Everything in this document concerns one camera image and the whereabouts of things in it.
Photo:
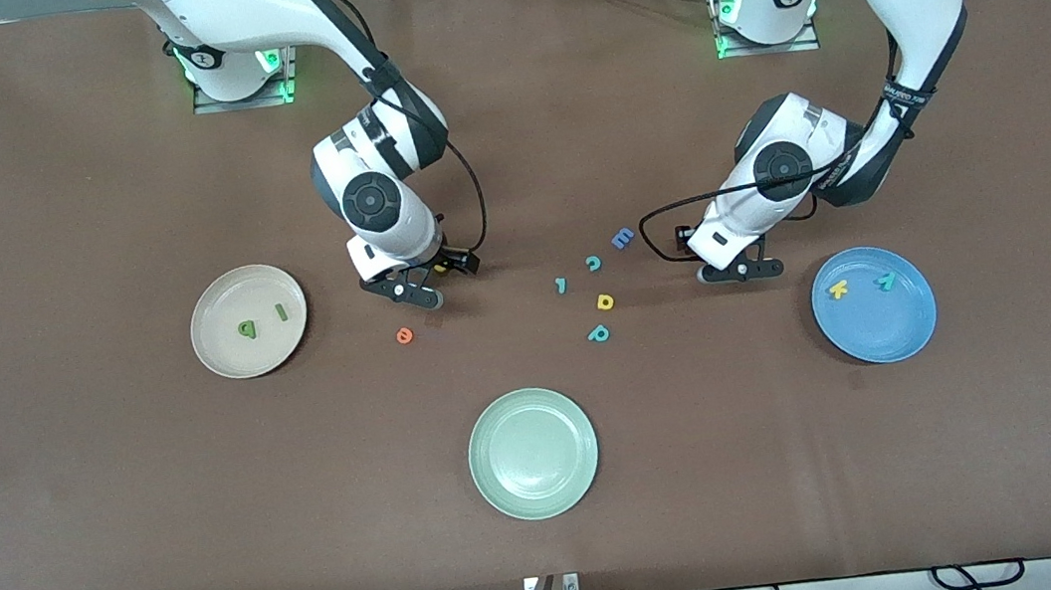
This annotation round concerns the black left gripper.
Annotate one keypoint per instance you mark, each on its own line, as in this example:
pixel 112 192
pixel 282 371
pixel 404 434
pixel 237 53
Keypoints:
pixel 685 239

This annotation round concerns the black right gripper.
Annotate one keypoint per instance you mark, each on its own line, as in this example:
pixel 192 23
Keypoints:
pixel 447 257

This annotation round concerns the yellow letter u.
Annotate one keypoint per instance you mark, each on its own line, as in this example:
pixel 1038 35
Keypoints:
pixel 440 268

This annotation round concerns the orange letter e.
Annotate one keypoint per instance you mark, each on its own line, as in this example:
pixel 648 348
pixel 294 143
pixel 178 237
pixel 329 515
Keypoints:
pixel 404 335

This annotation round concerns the yellow letter k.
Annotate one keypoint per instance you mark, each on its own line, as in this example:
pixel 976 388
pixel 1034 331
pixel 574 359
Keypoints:
pixel 839 290

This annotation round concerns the green letter l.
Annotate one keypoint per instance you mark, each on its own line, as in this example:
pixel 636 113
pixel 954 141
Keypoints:
pixel 280 312

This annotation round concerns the teal letter y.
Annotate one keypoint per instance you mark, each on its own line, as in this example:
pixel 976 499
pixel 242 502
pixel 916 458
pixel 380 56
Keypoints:
pixel 886 282

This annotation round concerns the green letter q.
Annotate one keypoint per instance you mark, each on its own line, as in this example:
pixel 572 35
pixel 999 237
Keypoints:
pixel 247 328

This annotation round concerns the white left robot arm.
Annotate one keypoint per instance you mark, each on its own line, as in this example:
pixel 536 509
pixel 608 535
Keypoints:
pixel 780 165

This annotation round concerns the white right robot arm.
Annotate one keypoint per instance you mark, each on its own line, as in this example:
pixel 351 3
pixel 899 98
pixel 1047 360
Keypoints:
pixel 373 198

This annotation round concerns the blue letter E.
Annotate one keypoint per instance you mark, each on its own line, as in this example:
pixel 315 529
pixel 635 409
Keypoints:
pixel 622 239

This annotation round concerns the teal letter c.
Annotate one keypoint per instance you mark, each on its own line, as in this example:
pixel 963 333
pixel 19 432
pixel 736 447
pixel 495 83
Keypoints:
pixel 593 263

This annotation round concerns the small teal letter l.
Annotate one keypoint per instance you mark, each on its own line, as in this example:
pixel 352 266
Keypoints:
pixel 560 285

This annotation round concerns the yellow letter a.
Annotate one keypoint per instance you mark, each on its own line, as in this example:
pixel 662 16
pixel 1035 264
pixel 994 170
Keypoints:
pixel 605 301

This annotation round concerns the teal letter p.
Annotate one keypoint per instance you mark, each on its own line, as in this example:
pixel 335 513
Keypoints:
pixel 598 333

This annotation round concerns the brown table cloth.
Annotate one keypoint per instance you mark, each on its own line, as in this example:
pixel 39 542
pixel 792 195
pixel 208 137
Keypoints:
pixel 506 137

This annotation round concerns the pale green plate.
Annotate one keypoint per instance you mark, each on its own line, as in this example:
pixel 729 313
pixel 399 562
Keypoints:
pixel 533 453

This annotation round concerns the blue plate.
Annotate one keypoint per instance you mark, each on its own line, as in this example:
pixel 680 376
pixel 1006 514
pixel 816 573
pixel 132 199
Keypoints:
pixel 876 322

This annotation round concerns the beige brown plate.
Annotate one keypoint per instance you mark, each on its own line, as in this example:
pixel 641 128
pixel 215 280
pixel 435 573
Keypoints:
pixel 232 351

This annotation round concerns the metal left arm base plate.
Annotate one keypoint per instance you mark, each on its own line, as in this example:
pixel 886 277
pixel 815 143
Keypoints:
pixel 805 43

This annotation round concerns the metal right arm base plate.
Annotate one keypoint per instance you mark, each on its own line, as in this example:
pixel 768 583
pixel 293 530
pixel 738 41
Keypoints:
pixel 290 88

